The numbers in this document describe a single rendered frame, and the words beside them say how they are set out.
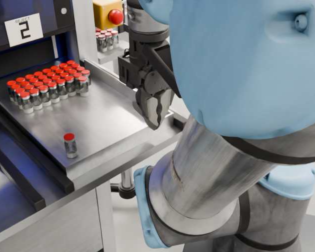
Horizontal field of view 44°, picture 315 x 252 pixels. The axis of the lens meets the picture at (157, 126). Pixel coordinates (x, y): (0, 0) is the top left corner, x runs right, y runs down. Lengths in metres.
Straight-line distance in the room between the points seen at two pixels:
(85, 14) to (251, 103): 0.94
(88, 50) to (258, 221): 0.71
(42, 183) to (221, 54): 0.61
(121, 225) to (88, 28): 0.99
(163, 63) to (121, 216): 1.25
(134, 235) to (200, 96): 1.59
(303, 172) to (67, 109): 0.55
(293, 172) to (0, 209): 0.47
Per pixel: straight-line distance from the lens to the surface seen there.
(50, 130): 0.87
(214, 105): 0.18
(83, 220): 1.45
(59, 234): 1.42
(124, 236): 1.77
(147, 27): 0.67
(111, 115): 0.89
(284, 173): 0.56
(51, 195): 0.72
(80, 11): 1.07
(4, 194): 0.75
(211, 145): 0.29
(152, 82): 0.71
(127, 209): 1.87
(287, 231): 0.63
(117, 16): 1.09
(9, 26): 0.98
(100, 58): 1.15
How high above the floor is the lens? 1.38
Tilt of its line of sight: 36 degrees down
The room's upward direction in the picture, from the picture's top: straight up
